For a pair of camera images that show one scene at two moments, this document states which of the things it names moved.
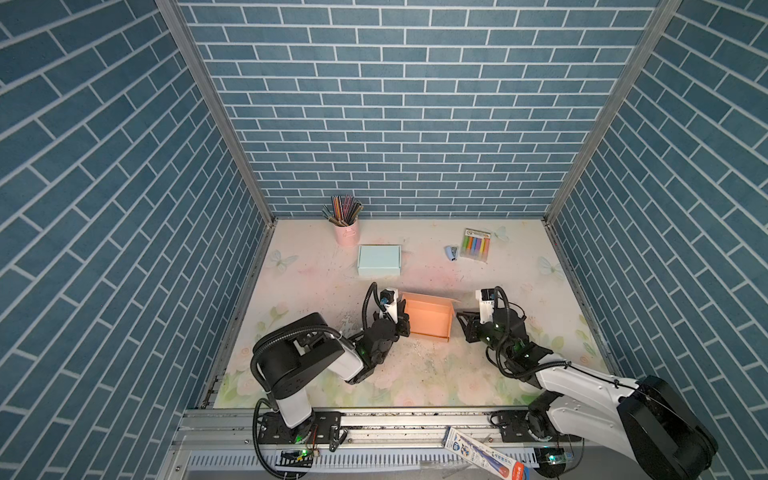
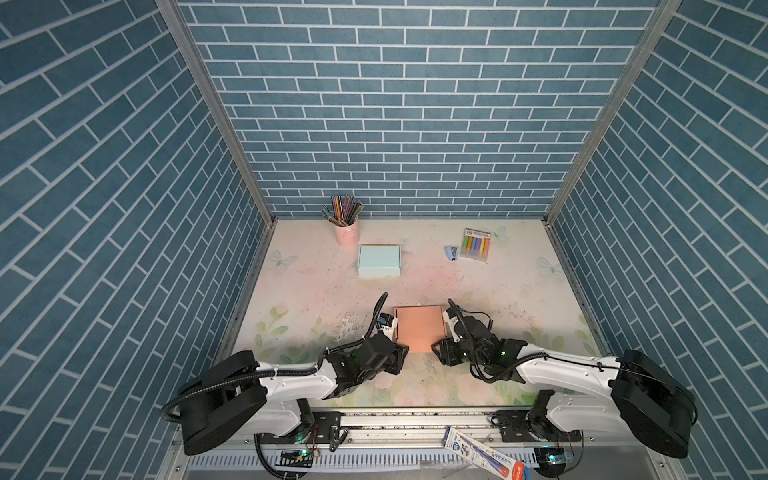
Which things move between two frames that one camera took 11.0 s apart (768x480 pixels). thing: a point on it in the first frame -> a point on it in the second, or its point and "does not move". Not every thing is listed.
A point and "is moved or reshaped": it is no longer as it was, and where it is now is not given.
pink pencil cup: (347, 236) does not move
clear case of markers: (476, 245) does not move
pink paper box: (430, 315) is moved or reshaped
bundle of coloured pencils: (344, 210) does not move
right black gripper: (473, 324) -> (445, 351)
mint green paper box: (379, 259) does not move
